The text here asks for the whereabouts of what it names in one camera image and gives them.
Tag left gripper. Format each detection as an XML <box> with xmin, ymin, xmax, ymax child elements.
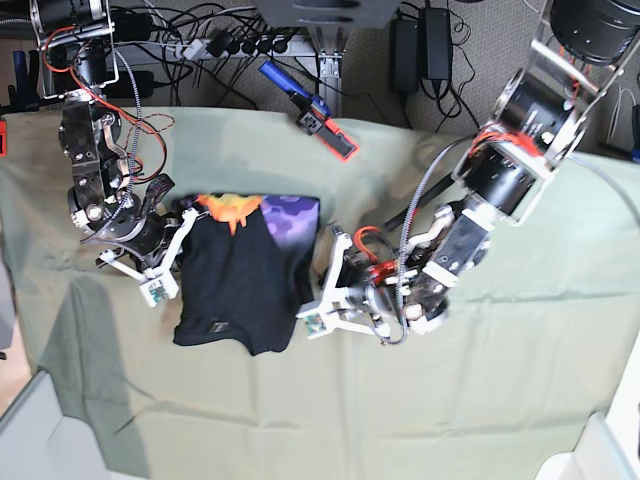
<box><xmin>299</xmin><ymin>224</ymin><xmax>396</xmax><ymax>345</ymax></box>

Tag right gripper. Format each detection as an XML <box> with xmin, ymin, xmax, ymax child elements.
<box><xmin>94</xmin><ymin>207</ymin><xmax>184</xmax><ymax>272</ymax></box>

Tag dark navy T-shirt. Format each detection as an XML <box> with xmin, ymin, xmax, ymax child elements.
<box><xmin>173</xmin><ymin>193</ymin><xmax>321</xmax><ymax>356</ymax></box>

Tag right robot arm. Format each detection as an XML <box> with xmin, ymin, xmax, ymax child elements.
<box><xmin>29</xmin><ymin>1</ymin><xmax>203</xmax><ymax>280</ymax></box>

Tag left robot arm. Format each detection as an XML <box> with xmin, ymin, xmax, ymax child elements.
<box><xmin>297</xmin><ymin>1</ymin><xmax>639</xmax><ymax>345</ymax></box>

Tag light green table cloth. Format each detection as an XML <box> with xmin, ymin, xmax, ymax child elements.
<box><xmin>1</xmin><ymin>112</ymin><xmax>639</xmax><ymax>479</ymax></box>

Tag blue orange bar clamp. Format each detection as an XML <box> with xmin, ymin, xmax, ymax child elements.
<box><xmin>259</xmin><ymin>61</ymin><xmax>359</xmax><ymax>162</ymax></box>

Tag blue clamp at left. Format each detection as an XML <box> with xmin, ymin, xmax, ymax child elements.
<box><xmin>2</xmin><ymin>50</ymin><xmax>41</xmax><ymax>114</ymax></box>

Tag white bin left corner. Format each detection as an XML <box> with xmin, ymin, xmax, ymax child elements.
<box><xmin>1</xmin><ymin>371</ymin><xmax>110</xmax><ymax>479</ymax></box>

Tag white bin corner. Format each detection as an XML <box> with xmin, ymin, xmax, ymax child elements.
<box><xmin>535</xmin><ymin>412</ymin><xmax>639</xmax><ymax>480</ymax></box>
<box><xmin>1</xmin><ymin>371</ymin><xmax>110</xmax><ymax>479</ymax></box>

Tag white power strip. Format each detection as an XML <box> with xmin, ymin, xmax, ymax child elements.
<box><xmin>162</xmin><ymin>32</ymin><xmax>296</xmax><ymax>61</ymax></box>

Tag black power adapter brick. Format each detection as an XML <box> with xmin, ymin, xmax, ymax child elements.
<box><xmin>389</xmin><ymin>19</ymin><xmax>420</xmax><ymax>94</ymax></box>

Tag white bin right corner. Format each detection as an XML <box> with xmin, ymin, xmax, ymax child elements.
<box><xmin>535</xmin><ymin>412</ymin><xmax>639</xmax><ymax>480</ymax></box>

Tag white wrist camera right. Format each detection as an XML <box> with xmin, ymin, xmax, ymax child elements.
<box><xmin>139</xmin><ymin>275</ymin><xmax>179</xmax><ymax>308</ymax></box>

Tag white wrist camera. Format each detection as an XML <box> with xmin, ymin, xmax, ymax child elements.
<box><xmin>139</xmin><ymin>275</ymin><xmax>179</xmax><ymax>308</ymax></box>
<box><xmin>297</xmin><ymin>312</ymin><xmax>331</xmax><ymax>340</ymax></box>

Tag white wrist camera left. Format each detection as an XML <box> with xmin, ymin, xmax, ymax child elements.
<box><xmin>297</xmin><ymin>312</ymin><xmax>331</xmax><ymax>340</ymax></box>

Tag aluminium frame post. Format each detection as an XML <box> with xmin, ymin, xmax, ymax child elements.
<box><xmin>306</xmin><ymin>24</ymin><xmax>350</xmax><ymax>117</ymax></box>

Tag grey cable on carpet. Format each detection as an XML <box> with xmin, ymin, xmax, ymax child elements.
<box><xmin>607</xmin><ymin>84</ymin><xmax>640</xmax><ymax>146</ymax></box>

